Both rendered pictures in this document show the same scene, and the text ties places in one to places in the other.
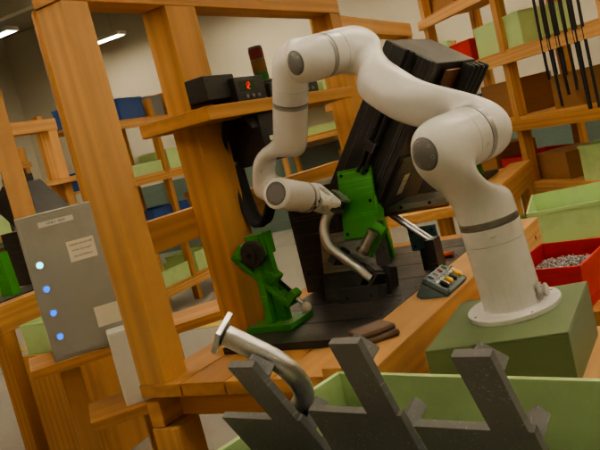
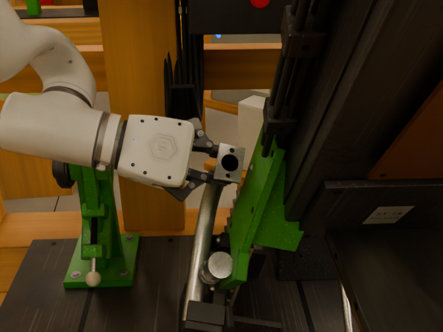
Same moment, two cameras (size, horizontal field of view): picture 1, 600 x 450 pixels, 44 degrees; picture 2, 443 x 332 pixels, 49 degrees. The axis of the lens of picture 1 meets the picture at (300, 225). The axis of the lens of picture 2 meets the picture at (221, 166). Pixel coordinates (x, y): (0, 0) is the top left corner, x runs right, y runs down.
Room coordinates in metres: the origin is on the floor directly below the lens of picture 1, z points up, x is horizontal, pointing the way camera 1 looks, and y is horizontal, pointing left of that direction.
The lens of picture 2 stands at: (1.84, -0.65, 1.54)
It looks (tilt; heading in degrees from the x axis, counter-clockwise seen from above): 28 degrees down; 55
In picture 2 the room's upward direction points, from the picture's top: straight up
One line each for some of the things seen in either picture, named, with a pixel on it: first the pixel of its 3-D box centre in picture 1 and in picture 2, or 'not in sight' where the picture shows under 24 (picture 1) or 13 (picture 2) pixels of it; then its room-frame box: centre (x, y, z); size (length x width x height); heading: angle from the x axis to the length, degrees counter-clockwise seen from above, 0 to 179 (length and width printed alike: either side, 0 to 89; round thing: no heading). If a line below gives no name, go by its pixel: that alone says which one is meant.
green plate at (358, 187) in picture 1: (362, 201); (274, 193); (2.24, -0.20, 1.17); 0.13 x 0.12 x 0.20; 148
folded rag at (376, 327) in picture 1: (373, 332); not in sight; (1.72, -0.11, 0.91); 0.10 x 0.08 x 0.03; 108
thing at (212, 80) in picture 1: (212, 89); not in sight; (2.21, 0.15, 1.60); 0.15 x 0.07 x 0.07; 148
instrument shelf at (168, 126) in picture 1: (260, 109); not in sight; (2.48, 0.03, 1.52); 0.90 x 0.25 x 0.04; 148
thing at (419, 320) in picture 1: (463, 295); not in sight; (2.19, -0.42, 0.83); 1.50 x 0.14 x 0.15; 148
